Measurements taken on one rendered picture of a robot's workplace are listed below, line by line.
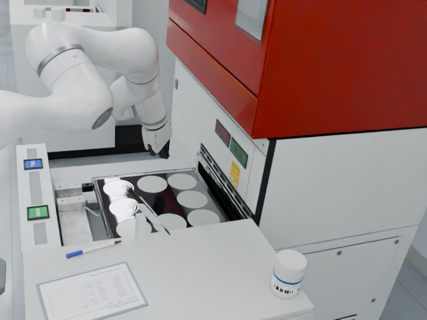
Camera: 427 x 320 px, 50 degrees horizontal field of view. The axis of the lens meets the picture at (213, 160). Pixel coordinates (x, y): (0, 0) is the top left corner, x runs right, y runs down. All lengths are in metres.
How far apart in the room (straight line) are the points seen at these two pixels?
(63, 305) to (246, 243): 0.49
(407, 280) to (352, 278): 1.14
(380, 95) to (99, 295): 0.90
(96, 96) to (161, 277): 0.47
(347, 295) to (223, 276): 0.81
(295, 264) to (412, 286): 1.86
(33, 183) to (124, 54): 0.64
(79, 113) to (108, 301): 0.43
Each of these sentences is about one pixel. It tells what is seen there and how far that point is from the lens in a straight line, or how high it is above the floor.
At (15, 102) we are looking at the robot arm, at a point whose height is 1.40.
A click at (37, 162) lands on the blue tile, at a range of 1.57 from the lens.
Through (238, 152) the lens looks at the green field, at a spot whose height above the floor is 1.10.
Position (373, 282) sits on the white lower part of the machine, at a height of 0.57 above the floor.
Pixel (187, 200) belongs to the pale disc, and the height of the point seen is 0.90.
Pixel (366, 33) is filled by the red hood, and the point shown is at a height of 1.51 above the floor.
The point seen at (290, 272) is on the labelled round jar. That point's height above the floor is 1.05.
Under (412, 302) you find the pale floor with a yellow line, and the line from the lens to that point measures 2.81.
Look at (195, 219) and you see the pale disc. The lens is 1.43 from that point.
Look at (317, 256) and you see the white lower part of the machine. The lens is 1.62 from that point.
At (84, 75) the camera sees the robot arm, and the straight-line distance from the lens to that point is 0.92.
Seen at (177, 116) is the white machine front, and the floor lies 0.95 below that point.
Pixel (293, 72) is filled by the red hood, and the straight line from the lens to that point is 1.18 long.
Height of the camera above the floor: 1.76
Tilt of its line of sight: 30 degrees down
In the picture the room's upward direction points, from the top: 8 degrees clockwise
